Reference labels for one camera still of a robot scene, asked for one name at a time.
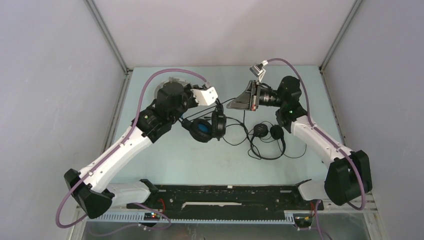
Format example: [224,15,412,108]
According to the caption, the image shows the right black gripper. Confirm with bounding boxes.
[226,80,285,112]

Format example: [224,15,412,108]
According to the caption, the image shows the white over-ear headphones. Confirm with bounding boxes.
[154,76,189,98]

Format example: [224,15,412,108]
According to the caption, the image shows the black headphones with blue cable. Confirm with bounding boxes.
[179,98,228,143]

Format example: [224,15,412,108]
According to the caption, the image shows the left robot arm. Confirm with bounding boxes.
[64,81,218,219]

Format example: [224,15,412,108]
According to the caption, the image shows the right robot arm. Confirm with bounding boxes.
[227,76,373,209]

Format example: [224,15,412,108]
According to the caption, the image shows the black on-ear headphones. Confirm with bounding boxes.
[247,121,307,161]

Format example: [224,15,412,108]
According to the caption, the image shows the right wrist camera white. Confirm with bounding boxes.
[249,60,269,83]

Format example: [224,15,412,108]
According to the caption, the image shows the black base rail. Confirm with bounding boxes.
[143,185,324,222]

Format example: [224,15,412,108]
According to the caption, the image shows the white cable duct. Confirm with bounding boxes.
[87,211,299,225]

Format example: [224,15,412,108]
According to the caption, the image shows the right aluminium frame post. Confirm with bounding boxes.
[319,0,376,213]

